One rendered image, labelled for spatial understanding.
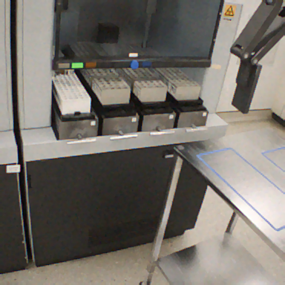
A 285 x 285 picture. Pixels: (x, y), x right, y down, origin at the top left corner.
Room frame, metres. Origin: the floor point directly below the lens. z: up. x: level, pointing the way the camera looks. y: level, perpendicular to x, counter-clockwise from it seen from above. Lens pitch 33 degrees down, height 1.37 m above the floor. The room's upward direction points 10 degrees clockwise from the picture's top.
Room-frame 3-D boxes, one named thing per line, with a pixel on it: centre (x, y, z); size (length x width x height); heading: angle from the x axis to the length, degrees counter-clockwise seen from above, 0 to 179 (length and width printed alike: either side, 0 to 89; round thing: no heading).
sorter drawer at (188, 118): (1.49, -0.01, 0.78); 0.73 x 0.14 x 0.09; 29
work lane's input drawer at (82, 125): (1.27, 0.39, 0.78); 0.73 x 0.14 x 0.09; 29
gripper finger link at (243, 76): (0.42, -0.10, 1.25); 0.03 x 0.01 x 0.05; 119
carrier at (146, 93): (1.21, 0.01, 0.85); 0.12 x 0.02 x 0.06; 118
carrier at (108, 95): (1.14, 0.14, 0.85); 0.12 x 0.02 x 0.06; 120
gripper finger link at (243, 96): (0.43, -0.12, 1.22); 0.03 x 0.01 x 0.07; 29
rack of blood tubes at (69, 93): (1.15, 0.32, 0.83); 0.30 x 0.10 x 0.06; 29
